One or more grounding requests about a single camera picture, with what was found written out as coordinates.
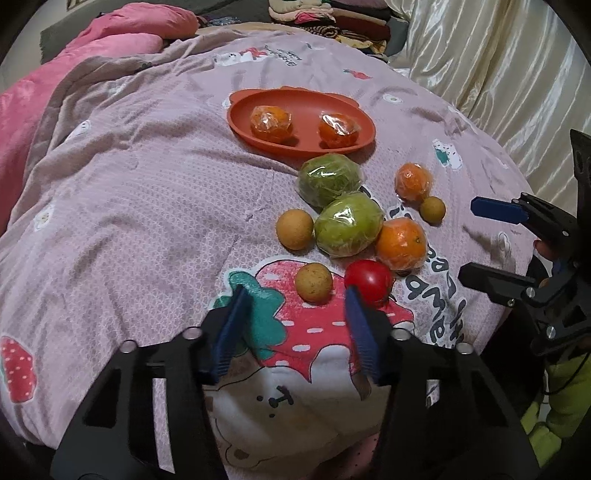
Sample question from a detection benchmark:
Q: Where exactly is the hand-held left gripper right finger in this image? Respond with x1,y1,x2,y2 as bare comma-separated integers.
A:
345,285,541,480

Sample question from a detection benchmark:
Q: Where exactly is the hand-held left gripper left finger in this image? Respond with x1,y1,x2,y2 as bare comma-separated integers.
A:
50,284,254,480

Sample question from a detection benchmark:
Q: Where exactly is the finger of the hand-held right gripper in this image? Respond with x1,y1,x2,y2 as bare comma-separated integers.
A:
458,262,591,356
471,193,580,259

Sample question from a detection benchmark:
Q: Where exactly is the red tomato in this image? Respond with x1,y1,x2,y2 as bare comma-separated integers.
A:
344,259,394,309

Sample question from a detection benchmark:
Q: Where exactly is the small brown round fruit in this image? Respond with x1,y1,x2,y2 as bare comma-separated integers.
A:
419,196,447,225

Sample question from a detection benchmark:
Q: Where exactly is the small orange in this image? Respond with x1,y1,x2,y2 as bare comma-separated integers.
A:
394,163,433,204

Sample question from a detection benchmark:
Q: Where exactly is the large orange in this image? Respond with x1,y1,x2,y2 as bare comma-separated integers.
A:
374,217,428,273

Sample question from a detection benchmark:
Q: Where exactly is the light green fruit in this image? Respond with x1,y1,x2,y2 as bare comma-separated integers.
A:
314,193,385,258

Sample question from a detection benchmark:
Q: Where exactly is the orange plastic plate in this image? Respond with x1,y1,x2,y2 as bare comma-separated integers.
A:
226,87,377,155

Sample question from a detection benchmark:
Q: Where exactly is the person's right hand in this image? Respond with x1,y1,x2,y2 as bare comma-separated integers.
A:
533,239,561,269

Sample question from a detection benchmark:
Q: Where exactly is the speckled yellow round fruit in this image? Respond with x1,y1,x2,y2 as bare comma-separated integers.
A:
295,262,334,304

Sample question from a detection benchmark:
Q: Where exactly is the cream satin curtain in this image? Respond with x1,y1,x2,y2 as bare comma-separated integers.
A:
383,0,591,199

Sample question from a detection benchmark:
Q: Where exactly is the wrapped dark green fruit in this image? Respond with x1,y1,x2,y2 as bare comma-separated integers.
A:
297,154,365,208

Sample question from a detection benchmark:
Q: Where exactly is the strawberry printed pink blanket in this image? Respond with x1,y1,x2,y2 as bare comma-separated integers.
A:
0,28,541,472

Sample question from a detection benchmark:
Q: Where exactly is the pile of folded clothes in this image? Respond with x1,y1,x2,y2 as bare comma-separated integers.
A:
268,0,407,58

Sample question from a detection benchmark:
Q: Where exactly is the plain pink fleece blanket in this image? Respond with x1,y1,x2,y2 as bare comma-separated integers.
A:
0,2,199,232

